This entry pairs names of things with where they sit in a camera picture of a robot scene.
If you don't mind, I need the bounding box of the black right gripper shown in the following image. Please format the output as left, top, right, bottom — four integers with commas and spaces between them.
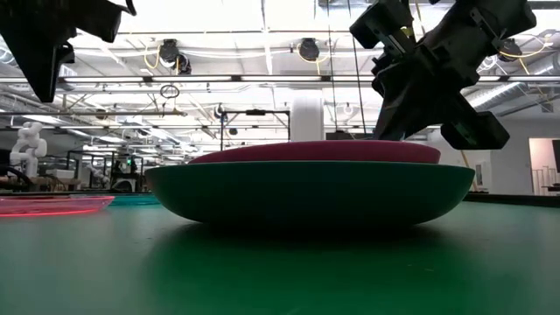
349, 0, 537, 151

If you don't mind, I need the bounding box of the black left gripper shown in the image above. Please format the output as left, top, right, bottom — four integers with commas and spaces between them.
0, 0, 124, 104

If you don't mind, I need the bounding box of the magenta opaque plastic plate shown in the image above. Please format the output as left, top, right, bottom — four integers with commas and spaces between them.
188, 139, 442, 165

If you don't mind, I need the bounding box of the large green plastic plate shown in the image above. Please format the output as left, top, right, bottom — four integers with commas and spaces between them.
145, 160, 476, 228

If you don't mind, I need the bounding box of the pink translucent plastic plate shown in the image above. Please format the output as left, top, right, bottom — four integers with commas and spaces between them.
0, 194, 116, 219

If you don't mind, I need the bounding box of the blue-green translucent plastic plate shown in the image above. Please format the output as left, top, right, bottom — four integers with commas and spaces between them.
108, 194, 161, 207

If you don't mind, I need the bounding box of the black monitor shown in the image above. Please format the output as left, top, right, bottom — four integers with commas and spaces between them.
325, 130, 378, 142

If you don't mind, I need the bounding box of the white humanoid robot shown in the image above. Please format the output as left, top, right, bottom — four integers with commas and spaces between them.
9, 121, 48, 179

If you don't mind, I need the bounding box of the white round column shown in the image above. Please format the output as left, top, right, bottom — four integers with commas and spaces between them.
290, 95, 326, 144

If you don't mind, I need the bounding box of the wooden workbench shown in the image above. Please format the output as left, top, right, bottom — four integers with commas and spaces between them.
0, 176, 82, 193

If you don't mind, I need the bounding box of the long overhead light bar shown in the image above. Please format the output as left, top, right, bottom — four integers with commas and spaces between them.
56, 74, 560, 84

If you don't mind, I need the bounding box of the black hanging cable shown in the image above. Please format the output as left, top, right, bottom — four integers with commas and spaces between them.
351, 37, 368, 135
326, 0, 339, 132

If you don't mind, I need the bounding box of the yellow hanging cable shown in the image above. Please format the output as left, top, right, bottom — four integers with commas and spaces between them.
458, 150, 479, 193

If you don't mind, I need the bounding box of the black cable loop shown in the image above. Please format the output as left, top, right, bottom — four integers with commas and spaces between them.
159, 83, 181, 100

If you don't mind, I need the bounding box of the black metal frame rig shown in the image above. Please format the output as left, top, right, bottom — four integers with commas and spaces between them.
220, 108, 291, 152

